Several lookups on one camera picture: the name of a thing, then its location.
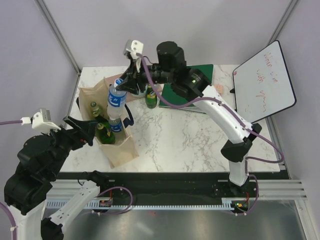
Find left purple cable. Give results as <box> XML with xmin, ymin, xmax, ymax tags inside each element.
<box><xmin>0</xmin><ymin>119</ymin><xmax>133</xmax><ymax>240</ymax></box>

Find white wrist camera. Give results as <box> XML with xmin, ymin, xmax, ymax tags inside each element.
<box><xmin>123</xmin><ymin>39</ymin><xmax>144</xmax><ymax>60</ymax></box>
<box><xmin>31</xmin><ymin>108</ymin><xmax>61</xmax><ymax>134</ymax></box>

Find purple cable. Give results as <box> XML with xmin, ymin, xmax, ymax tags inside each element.
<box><xmin>0</xmin><ymin>119</ymin><xmax>133</xmax><ymax>240</ymax></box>
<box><xmin>138</xmin><ymin>53</ymin><xmax>285</xmax><ymax>216</ymax></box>

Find white cable duct strip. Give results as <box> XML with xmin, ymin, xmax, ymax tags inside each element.
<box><xmin>45</xmin><ymin>199</ymin><xmax>236</xmax><ymax>211</ymax></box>

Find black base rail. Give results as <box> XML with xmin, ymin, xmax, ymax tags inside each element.
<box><xmin>80</xmin><ymin>171</ymin><xmax>261</xmax><ymax>207</ymax></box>

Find blue cap water bottle front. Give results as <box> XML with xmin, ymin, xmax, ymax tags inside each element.
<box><xmin>108</xmin><ymin>117</ymin><xmax>126</xmax><ymax>144</ymax></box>

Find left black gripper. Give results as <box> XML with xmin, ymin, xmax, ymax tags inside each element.
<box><xmin>43</xmin><ymin>114</ymin><xmax>99</xmax><ymax>177</ymax></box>

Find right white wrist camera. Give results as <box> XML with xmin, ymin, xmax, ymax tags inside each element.
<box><xmin>123</xmin><ymin>39</ymin><xmax>144</xmax><ymax>60</ymax></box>

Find green glass bottle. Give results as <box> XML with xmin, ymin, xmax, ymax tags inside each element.
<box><xmin>96</xmin><ymin>123</ymin><xmax>116</xmax><ymax>145</ymax></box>
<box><xmin>145</xmin><ymin>84</ymin><xmax>158</xmax><ymax>109</ymax></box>
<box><xmin>90</xmin><ymin>101</ymin><xmax>108</xmax><ymax>123</ymax></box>

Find green glass bottle in bag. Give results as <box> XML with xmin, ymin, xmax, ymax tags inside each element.
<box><xmin>96</xmin><ymin>123</ymin><xmax>116</xmax><ymax>145</ymax></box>

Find beige canvas tote bag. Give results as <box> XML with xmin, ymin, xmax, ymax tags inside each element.
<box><xmin>78</xmin><ymin>78</ymin><xmax>139</xmax><ymax>169</ymax></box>

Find light blue headphones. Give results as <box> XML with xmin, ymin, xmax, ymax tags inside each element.
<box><xmin>131</xmin><ymin>89</ymin><xmax>147</xmax><ymax>98</ymax></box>

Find green binder folder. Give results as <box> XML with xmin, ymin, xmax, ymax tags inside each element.
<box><xmin>161</xmin><ymin>64</ymin><xmax>214</xmax><ymax>106</ymax></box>

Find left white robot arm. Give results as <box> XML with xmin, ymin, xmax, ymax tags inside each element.
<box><xmin>0</xmin><ymin>116</ymin><xmax>110</xmax><ymax>240</ymax></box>

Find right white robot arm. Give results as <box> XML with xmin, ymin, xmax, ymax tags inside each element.
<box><xmin>117</xmin><ymin>40</ymin><xmax>262</xmax><ymax>197</ymax></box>

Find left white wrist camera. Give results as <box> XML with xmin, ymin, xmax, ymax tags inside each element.
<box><xmin>31</xmin><ymin>108</ymin><xmax>61</xmax><ymax>134</ymax></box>

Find blue cap water bottle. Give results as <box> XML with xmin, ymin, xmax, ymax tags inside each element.
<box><xmin>107</xmin><ymin>78</ymin><xmax>127</xmax><ymax>119</ymax></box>
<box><xmin>108</xmin><ymin>117</ymin><xmax>126</xmax><ymax>144</ymax></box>

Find small whiteboard with writing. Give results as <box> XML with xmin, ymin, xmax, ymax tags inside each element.
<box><xmin>232</xmin><ymin>40</ymin><xmax>297</xmax><ymax>123</ymax></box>

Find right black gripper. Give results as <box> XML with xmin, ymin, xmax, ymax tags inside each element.
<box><xmin>115</xmin><ymin>56</ymin><xmax>174</xmax><ymax>96</ymax></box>

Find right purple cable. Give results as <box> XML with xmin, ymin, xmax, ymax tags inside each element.
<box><xmin>138</xmin><ymin>53</ymin><xmax>285</xmax><ymax>216</ymax></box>

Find brown cardboard sheet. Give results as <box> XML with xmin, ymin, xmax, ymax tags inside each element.
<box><xmin>104</xmin><ymin>74</ymin><xmax>142</xmax><ymax>103</ymax></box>

